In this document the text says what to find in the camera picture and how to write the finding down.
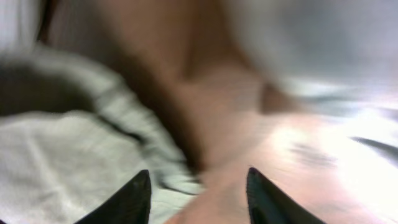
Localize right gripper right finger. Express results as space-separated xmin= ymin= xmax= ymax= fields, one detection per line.
xmin=246 ymin=167 xmax=325 ymax=224

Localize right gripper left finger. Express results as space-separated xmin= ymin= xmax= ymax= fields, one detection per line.
xmin=76 ymin=170 xmax=152 ymax=224

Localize khaki green shorts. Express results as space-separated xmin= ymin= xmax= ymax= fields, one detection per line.
xmin=1 ymin=49 xmax=203 ymax=223

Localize light striped crumpled shirt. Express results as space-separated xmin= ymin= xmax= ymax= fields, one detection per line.
xmin=223 ymin=0 xmax=398 ymax=175

